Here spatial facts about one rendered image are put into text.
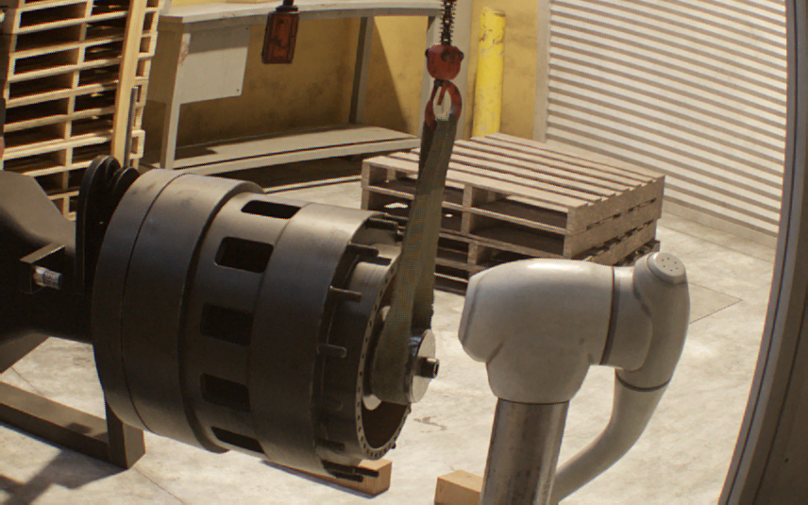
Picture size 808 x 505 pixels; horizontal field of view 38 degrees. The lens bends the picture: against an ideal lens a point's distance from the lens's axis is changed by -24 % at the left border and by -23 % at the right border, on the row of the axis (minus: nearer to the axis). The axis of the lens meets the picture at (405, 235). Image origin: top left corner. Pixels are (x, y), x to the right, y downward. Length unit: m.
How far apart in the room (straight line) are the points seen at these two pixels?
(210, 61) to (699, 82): 2.97
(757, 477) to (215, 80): 5.94
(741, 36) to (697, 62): 0.49
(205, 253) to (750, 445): 1.26
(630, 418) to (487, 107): 7.03
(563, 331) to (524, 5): 7.40
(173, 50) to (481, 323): 5.56
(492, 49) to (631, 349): 7.09
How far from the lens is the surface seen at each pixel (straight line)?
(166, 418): 2.64
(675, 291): 1.79
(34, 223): 2.94
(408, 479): 4.23
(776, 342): 1.67
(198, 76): 7.29
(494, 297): 1.78
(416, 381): 2.62
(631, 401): 1.90
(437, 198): 2.58
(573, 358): 1.79
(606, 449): 1.99
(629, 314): 1.79
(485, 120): 8.90
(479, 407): 4.93
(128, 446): 4.01
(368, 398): 2.64
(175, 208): 2.62
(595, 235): 6.22
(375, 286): 2.51
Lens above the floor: 1.70
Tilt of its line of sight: 14 degrees down
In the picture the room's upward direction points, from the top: 5 degrees clockwise
